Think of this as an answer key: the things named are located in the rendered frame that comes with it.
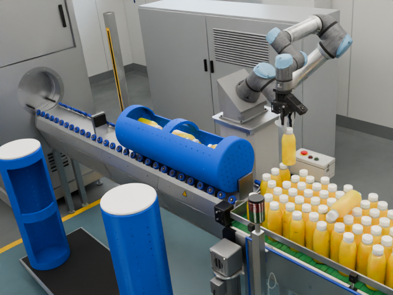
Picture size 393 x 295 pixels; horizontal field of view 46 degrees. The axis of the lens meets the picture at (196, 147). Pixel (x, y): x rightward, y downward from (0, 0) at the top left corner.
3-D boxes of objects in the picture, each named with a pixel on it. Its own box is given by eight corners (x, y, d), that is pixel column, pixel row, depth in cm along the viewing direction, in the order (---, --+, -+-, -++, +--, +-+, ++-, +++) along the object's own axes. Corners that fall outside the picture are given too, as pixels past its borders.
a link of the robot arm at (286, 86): (296, 78, 207) (285, 83, 202) (296, 88, 209) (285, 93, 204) (282, 75, 212) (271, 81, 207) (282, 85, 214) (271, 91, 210)
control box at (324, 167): (301, 164, 247) (301, 147, 243) (334, 175, 234) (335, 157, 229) (290, 171, 241) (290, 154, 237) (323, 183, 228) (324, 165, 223)
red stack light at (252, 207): (255, 202, 182) (255, 193, 180) (268, 207, 178) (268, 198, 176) (245, 209, 178) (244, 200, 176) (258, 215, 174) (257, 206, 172)
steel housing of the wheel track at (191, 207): (72, 138, 403) (62, 101, 388) (269, 233, 257) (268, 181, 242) (41, 150, 386) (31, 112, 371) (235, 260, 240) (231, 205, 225)
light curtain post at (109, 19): (144, 211, 403) (109, 11, 327) (149, 213, 399) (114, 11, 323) (139, 213, 399) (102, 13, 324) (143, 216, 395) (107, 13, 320)
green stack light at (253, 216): (256, 212, 184) (255, 202, 182) (268, 218, 180) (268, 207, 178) (245, 219, 180) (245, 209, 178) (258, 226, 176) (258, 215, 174)
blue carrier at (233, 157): (155, 134, 307) (144, 96, 292) (258, 173, 248) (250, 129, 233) (122, 156, 293) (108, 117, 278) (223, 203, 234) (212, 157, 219)
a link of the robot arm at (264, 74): (255, 71, 268) (267, 56, 257) (269, 88, 266) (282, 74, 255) (242, 78, 260) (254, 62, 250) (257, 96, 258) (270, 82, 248)
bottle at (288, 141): (281, 165, 223) (280, 134, 216) (282, 159, 229) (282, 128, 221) (295, 166, 221) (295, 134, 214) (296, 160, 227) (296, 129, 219)
